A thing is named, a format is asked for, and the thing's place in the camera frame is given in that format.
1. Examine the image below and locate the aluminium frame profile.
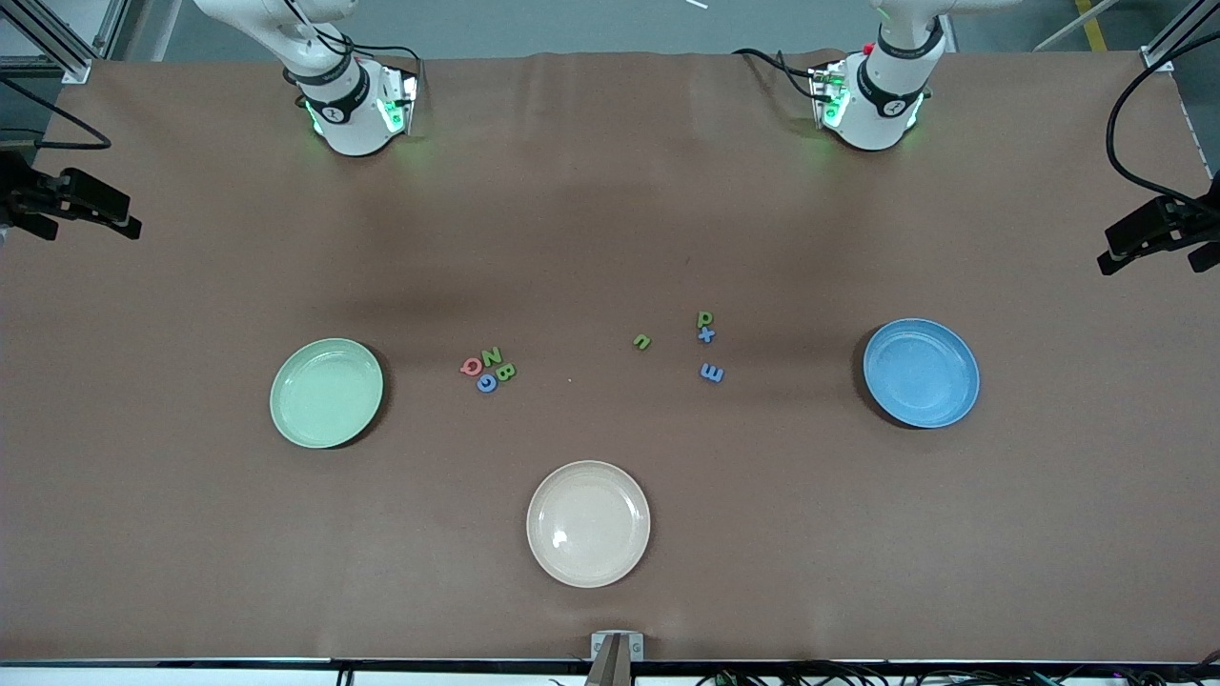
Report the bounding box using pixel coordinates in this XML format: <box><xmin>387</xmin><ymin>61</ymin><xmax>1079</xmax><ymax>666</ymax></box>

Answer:
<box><xmin>1141</xmin><ymin>0</ymin><xmax>1220</xmax><ymax>73</ymax></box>
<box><xmin>0</xmin><ymin>0</ymin><xmax>130</xmax><ymax>85</ymax></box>

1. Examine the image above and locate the light green plate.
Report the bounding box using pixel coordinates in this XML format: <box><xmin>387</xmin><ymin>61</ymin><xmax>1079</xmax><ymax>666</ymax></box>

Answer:
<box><xmin>270</xmin><ymin>338</ymin><xmax>384</xmax><ymax>450</ymax></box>

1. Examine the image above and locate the aluminium camera post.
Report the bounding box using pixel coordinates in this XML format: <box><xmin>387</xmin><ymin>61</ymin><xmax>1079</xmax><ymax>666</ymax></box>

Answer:
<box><xmin>583</xmin><ymin>636</ymin><xmax>637</xmax><ymax>686</ymax></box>

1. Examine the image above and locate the white table front rail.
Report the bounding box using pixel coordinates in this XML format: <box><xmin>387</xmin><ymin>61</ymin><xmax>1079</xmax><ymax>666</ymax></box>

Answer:
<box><xmin>0</xmin><ymin>664</ymin><xmax>1220</xmax><ymax>686</ymax></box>

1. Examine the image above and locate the beige plate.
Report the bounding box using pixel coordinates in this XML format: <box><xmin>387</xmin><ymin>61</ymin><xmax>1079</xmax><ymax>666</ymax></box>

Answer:
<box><xmin>526</xmin><ymin>460</ymin><xmax>652</xmax><ymax>589</ymax></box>

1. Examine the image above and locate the blue plate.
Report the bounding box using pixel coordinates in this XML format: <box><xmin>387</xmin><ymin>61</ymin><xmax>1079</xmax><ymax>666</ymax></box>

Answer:
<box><xmin>863</xmin><ymin>318</ymin><xmax>981</xmax><ymax>430</ymax></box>

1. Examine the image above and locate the brown table cover sheet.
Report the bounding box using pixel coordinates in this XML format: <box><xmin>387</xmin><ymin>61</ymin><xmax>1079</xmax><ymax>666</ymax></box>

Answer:
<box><xmin>0</xmin><ymin>48</ymin><xmax>1220</xmax><ymax>665</ymax></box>

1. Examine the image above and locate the black base power cable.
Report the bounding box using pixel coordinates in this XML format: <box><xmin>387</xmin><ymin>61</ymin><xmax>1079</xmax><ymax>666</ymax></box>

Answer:
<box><xmin>315</xmin><ymin>27</ymin><xmax>422</xmax><ymax>66</ymax></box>
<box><xmin>732</xmin><ymin>48</ymin><xmax>828</xmax><ymax>101</ymax></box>

